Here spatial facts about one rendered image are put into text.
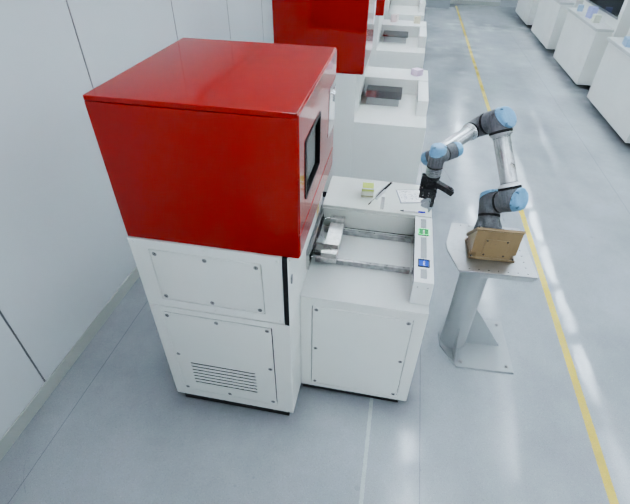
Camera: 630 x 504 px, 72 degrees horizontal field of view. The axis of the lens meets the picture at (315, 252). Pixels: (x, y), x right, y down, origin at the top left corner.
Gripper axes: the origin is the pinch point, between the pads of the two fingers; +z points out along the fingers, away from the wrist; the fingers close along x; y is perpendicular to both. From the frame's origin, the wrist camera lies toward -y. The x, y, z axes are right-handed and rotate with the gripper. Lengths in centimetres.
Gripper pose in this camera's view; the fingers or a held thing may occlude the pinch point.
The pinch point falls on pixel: (430, 209)
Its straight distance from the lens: 231.4
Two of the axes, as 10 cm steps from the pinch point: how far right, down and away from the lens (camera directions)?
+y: -9.8, -1.3, 1.4
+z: -0.1, 7.8, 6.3
